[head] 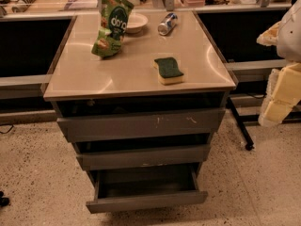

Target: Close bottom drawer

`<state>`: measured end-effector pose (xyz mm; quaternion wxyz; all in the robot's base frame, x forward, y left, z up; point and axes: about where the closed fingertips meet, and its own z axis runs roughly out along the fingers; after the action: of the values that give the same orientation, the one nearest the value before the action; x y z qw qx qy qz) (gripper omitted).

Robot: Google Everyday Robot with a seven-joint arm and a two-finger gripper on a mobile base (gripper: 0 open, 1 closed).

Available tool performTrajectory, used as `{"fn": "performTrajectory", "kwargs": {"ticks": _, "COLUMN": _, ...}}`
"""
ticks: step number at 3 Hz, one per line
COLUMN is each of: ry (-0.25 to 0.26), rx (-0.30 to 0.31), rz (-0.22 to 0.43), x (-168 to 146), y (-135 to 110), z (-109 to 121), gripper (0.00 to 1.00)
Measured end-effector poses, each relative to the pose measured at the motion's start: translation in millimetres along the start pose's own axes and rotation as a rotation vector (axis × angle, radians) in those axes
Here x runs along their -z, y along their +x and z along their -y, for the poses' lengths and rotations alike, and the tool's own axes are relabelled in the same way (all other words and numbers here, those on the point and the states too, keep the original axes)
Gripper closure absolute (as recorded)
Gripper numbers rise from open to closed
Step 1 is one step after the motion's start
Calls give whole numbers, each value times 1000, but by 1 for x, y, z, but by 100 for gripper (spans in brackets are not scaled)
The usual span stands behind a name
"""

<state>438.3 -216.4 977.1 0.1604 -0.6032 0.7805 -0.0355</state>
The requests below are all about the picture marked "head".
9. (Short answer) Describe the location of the grey bottom drawer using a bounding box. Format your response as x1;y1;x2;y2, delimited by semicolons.
87;164;208;213

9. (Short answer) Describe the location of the grey drawer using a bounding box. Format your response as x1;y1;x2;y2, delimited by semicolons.
77;144;211;170
57;108;225;142
87;164;208;213

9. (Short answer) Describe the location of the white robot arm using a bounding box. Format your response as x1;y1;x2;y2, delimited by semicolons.
257;4;301;126

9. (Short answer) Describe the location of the grey top drawer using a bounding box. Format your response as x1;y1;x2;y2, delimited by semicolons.
57;108;225;142

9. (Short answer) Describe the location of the grey middle drawer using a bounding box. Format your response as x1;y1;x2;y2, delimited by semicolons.
77;144;211;170

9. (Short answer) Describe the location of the grey drawer cabinet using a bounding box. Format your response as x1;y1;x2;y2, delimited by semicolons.
43;9;237;215

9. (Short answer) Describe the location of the green yellow sponge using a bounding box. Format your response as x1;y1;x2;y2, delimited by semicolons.
153;57;184;85

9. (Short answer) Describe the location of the silver soda can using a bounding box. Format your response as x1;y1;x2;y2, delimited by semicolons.
158;12;178;36

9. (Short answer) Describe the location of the white bowl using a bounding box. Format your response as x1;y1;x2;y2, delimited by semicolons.
126;13;148;34

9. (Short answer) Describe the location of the green chip bag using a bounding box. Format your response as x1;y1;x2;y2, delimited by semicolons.
91;0;134;58

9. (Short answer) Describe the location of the black object on floor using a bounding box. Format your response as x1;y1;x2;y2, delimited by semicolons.
0;191;9;207

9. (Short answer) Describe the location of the black table leg frame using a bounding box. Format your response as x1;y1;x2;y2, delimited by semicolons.
226;97;301;151

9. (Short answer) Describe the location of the black floor cable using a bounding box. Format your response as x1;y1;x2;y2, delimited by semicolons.
0;124;15;135

